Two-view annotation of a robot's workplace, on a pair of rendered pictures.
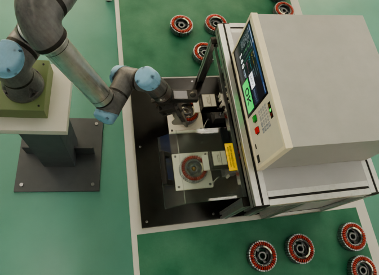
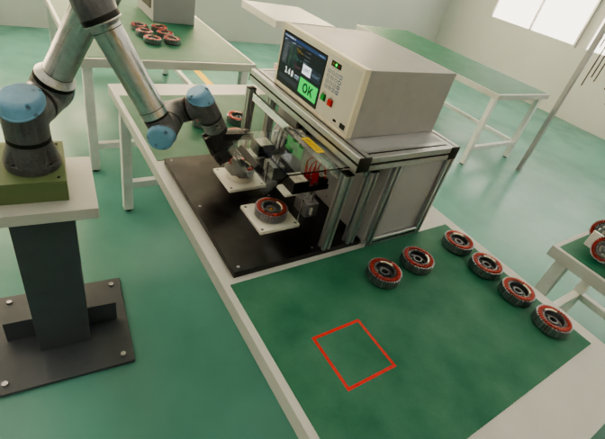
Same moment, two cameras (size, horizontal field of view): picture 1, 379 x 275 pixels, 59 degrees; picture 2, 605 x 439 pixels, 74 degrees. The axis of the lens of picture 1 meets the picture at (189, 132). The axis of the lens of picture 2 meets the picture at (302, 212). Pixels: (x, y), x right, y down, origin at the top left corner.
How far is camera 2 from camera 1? 0.81 m
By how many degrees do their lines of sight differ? 31
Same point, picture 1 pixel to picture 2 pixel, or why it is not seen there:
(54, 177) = (59, 360)
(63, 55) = (118, 31)
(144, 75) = (197, 90)
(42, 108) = (63, 179)
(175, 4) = not seen: hidden behind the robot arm
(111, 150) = (139, 309)
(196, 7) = not seen: hidden behind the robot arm
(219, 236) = (329, 269)
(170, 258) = (282, 299)
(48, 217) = (59, 419)
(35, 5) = not seen: outside the picture
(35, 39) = (91, 1)
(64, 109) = (89, 191)
